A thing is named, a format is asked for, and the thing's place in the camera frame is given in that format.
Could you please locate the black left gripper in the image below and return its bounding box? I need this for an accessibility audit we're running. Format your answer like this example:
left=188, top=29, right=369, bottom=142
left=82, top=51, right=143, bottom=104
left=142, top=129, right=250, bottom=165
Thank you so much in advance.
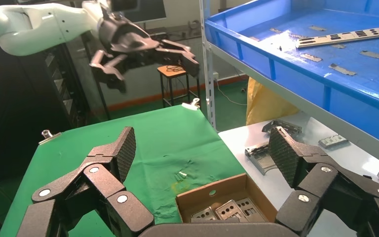
left=89, top=17, right=200, bottom=92

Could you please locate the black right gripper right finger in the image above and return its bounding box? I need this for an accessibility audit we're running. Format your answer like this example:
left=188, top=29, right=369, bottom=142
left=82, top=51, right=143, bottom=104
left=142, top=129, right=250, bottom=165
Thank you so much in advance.
left=268, top=126, right=379, bottom=237

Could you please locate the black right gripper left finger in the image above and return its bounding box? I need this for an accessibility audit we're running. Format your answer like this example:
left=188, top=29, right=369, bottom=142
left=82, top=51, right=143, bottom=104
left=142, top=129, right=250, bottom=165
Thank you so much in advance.
left=16, top=126, right=154, bottom=237

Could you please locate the silver perforated metal shield plate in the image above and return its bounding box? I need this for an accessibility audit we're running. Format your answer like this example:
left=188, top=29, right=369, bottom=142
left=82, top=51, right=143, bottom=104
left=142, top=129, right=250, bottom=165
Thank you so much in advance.
left=235, top=197, right=268, bottom=223
left=191, top=206, right=218, bottom=223
left=215, top=199, right=246, bottom=222
left=296, top=28, right=379, bottom=49

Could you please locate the brown cardboard box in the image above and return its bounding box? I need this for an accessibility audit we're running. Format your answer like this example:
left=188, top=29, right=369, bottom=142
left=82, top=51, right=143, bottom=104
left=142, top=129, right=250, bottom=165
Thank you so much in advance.
left=175, top=173, right=279, bottom=225

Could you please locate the blue plastic tray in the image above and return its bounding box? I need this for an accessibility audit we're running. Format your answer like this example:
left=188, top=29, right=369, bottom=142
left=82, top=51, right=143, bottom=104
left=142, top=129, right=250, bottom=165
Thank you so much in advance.
left=204, top=0, right=379, bottom=145

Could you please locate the black stool with wooden seat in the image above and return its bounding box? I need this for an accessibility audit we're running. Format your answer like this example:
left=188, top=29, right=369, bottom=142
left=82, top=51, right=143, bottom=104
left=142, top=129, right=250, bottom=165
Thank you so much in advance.
left=156, top=65, right=202, bottom=109

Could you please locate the small ridged grey metal part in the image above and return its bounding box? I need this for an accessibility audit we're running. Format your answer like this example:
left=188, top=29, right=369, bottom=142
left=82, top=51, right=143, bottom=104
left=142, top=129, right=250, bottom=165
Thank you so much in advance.
left=318, top=134, right=349, bottom=149

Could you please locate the dark computer monitor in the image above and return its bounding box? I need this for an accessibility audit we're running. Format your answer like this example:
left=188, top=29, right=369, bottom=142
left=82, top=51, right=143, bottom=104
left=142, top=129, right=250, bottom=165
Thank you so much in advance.
left=111, top=0, right=167, bottom=24

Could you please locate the grey perforated shelf leg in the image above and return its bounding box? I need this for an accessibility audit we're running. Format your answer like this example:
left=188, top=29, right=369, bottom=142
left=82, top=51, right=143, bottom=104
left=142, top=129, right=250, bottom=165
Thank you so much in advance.
left=198, top=0, right=217, bottom=131

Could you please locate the green cloth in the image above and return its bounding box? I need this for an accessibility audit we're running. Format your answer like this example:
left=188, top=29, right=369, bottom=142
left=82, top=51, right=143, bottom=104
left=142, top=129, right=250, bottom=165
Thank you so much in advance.
left=0, top=104, right=246, bottom=237

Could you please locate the flat grey stamped metal plate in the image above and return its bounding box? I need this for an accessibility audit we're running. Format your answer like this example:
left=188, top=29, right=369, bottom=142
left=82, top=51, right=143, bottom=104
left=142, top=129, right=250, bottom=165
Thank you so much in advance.
left=245, top=144, right=277, bottom=176

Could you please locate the black equipment rack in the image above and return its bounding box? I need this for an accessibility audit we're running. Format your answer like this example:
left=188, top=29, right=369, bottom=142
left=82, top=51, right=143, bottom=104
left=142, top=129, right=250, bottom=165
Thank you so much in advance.
left=42, top=49, right=92, bottom=128

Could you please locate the white board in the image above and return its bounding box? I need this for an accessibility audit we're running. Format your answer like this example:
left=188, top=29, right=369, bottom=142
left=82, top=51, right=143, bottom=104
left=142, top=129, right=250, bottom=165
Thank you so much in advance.
left=218, top=111, right=379, bottom=237

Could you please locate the yellow plastic bag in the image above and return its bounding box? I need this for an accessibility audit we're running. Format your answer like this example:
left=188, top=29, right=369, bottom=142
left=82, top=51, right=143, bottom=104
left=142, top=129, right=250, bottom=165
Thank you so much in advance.
left=245, top=77, right=300, bottom=126

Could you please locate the grey folded metal bracket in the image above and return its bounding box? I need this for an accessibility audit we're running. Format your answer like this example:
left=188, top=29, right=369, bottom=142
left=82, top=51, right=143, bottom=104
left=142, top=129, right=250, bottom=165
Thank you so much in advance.
left=262, top=119, right=303, bottom=136

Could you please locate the thin white cable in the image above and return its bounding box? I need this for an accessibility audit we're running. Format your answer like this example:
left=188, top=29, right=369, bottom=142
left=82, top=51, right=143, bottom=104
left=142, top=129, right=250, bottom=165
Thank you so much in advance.
left=215, top=80, right=247, bottom=107

